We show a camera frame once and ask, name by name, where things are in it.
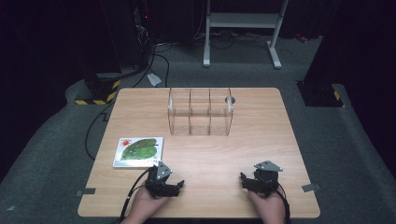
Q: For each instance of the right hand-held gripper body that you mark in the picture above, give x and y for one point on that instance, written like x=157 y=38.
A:
x=267 y=180

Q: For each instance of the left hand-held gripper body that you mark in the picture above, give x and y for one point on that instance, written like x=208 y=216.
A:
x=157 y=183

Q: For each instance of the picture book with green leaf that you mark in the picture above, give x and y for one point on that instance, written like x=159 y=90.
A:
x=138 y=152

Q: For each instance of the clear acrylic divider rack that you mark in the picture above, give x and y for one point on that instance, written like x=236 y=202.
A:
x=199 y=124

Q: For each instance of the person's left hand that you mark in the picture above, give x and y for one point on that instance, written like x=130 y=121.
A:
x=144 y=205

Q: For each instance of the person's right hand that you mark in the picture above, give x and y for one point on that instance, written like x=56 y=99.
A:
x=267 y=208

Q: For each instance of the grey tape strip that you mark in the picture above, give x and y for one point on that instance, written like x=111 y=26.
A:
x=310 y=188
x=86 y=192

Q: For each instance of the round table grommet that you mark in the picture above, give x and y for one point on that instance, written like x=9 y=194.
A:
x=230 y=100

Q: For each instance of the black base with yellow stripes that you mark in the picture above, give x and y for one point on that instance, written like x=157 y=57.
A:
x=320 y=95
x=99 y=91

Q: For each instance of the small red object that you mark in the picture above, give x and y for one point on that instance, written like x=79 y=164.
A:
x=301 y=38

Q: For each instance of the dark computer tower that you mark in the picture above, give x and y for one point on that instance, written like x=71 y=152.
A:
x=141 y=37

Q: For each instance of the white metal stand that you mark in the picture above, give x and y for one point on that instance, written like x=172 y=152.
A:
x=243 y=20

